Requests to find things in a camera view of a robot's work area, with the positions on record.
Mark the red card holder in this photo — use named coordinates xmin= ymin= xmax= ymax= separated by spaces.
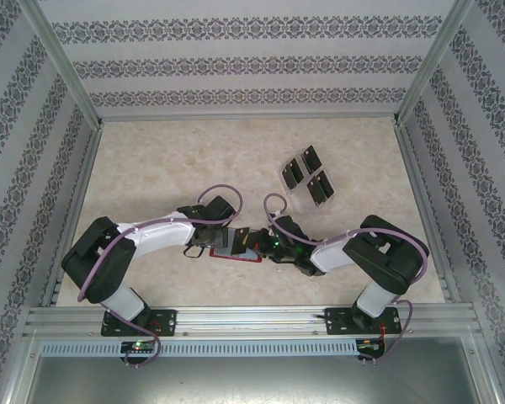
xmin=209 ymin=246 xmax=264 ymax=264

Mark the black credit card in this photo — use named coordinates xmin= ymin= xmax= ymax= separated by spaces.
xmin=304 ymin=145 xmax=323 ymax=174
xmin=289 ymin=157 xmax=306 ymax=185
xmin=230 ymin=226 xmax=253 ymax=257
xmin=315 ymin=168 xmax=335 ymax=199
xmin=279 ymin=164 xmax=298 ymax=189
xmin=306 ymin=176 xmax=326 ymax=206

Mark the clear acrylic card stand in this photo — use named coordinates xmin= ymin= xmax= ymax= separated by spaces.
xmin=279 ymin=145 xmax=337 ymax=213

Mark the grey sheet metal panel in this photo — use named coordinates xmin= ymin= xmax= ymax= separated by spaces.
xmin=8 ymin=334 xmax=500 ymax=404

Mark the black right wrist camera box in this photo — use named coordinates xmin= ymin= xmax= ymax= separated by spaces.
xmin=272 ymin=215 xmax=309 ymax=246

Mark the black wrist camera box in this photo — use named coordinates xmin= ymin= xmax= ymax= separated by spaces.
xmin=201 ymin=194 xmax=240 ymax=223
xmin=272 ymin=215 xmax=309 ymax=246

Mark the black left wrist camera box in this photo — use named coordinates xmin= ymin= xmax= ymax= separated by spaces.
xmin=201 ymin=194 xmax=240 ymax=223

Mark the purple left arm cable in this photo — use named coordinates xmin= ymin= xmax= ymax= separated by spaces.
xmin=76 ymin=184 xmax=242 ymax=369

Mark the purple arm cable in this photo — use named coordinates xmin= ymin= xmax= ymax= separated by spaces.
xmin=263 ymin=193 xmax=431 ymax=365
xmin=76 ymin=184 xmax=242 ymax=369

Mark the aluminium mounting rail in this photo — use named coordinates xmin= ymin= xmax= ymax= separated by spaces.
xmin=23 ymin=305 xmax=487 ymax=338

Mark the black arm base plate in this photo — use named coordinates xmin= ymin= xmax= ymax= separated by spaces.
xmin=323 ymin=306 xmax=404 ymax=337
xmin=99 ymin=309 xmax=178 ymax=338

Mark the slotted grey cable duct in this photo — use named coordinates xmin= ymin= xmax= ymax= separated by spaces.
xmin=40 ymin=339 xmax=359 ymax=357

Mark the aluminium side rail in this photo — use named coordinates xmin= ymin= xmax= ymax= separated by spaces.
xmin=41 ymin=124 xmax=106 ymax=308
xmin=393 ymin=121 xmax=464 ymax=304

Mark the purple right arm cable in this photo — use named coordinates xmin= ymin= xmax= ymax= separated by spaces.
xmin=263 ymin=193 xmax=431 ymax=365

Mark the aluminium frame corner post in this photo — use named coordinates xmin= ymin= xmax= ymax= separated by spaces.
xmin=391 ymin=0 xmax=476 ymax=126
xmin=24 ymin=0 xmax=104 ymax=129

